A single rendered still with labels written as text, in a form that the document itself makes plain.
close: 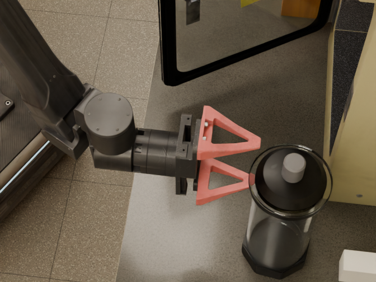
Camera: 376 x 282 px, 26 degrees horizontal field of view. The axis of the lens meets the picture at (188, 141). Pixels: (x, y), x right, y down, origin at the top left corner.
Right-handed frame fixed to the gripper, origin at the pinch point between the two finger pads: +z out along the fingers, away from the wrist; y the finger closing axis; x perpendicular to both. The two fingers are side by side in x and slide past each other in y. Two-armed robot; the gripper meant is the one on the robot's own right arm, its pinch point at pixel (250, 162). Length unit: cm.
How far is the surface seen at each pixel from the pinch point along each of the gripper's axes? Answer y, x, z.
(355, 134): -5.0, 9.2, 13.9
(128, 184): -119, 58, -32
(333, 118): -17.9, 20.1, 12.6
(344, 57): -17.7, 32.1, 14.1
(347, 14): -13.6, 37.8, 13.8
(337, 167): -14.7, 9.4, 13.1
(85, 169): -119, 61, -45
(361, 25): -15.9, 37.8, 16.4
